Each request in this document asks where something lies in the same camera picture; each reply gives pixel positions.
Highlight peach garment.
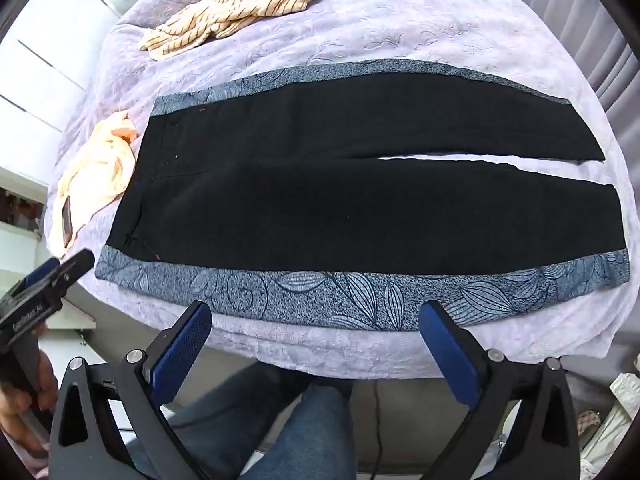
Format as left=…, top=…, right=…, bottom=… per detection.
left=52, top=112, right=138, bottom=261

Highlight white cabinet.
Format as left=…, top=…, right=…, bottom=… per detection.
left=0, top=0, right=171, bottom=281

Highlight white plastic bag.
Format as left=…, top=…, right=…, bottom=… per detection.
left=580, top=360, right=640, bottom=480

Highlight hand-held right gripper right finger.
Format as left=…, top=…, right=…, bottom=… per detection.
left=419, top=301, right=583, bottom=480

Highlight person's left hand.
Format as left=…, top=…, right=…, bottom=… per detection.
left=0, top=349, right=61, bottom=461

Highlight lavender embossed blanket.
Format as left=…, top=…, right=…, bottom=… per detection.
left=52, top=0, right=640, bottom=381

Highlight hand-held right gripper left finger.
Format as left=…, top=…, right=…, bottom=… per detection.
left=48, top=301, right=213, bottom=480

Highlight cream striped garment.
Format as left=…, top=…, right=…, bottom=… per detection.
left=139, top=0, right=381, bottom=61

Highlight black pants with floral stripes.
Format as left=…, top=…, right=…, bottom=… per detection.
left=95, top=58, right=632, bottom=332

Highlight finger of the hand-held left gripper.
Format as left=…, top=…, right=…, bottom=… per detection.
left=12, top=257, right=62, bottom=301
left=52, top=249, right=96, bottom=288

